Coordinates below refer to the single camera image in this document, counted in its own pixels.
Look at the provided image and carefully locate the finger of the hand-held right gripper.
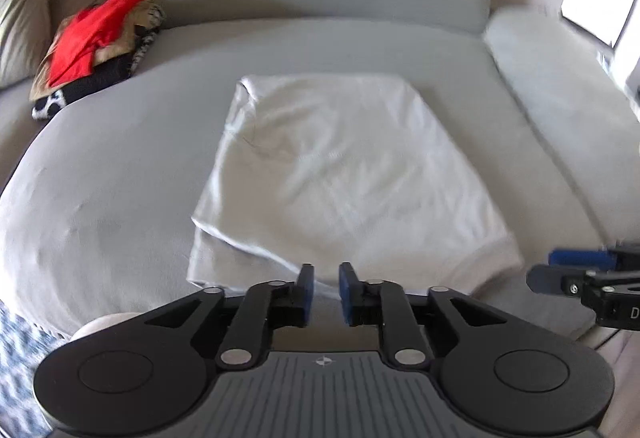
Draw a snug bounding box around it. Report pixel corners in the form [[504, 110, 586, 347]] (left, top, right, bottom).
[[548, 247, 619, 270], [526, 264, 593, 295]]

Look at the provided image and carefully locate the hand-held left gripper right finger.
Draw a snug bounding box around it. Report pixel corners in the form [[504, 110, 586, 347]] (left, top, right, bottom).
[[339, 262, 506, 367]]

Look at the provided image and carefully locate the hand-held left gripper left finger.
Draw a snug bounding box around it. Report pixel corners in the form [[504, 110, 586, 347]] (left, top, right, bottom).
[[145, 263, 315, 367]]

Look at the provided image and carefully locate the white t-shirt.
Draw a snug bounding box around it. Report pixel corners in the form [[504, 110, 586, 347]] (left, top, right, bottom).
[[186, 74, 523, 296]]

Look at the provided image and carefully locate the pale grey armrest cushion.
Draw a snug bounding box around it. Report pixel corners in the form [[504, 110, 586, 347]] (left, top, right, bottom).
[[484, 8, 640, 244]]

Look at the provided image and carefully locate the white rounded object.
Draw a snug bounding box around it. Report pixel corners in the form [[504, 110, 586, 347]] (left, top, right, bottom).
[[74, 312, 142, 344]]

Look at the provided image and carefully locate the grey sofa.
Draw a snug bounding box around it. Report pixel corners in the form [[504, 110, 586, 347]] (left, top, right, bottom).
[[0, 0, 640, 349]]

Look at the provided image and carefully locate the blue patterned rug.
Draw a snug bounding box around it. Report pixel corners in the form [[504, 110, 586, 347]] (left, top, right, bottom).
[[0, 303, 71, 438]]

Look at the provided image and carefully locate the tan checked garment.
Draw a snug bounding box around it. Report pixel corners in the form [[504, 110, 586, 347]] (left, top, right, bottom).
[[30, 0, 166, 101]]

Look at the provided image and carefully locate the red garment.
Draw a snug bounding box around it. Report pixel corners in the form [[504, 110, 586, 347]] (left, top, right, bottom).
[[47, 0, 151, 86]]

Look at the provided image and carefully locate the large beige pillow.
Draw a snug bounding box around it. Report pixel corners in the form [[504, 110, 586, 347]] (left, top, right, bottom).
[[0, 0, 53, 86]]

